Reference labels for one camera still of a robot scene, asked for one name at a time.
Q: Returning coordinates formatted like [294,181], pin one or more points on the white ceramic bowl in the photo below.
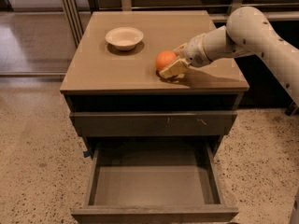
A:
[124,38]

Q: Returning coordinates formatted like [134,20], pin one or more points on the orange fruit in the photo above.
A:
[164,58]

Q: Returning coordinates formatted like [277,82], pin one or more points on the blue tape piece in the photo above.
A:
[86,154]

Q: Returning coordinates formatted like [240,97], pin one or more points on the metal frame shelf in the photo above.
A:
[155,0]

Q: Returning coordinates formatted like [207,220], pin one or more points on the grey drawer cabinet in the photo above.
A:
[104,79]

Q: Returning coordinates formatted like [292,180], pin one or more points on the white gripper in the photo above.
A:
[193,52]

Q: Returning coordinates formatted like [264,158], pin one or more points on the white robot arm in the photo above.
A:
[247,31]

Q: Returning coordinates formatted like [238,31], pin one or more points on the black object on floor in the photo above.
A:
[292,109]

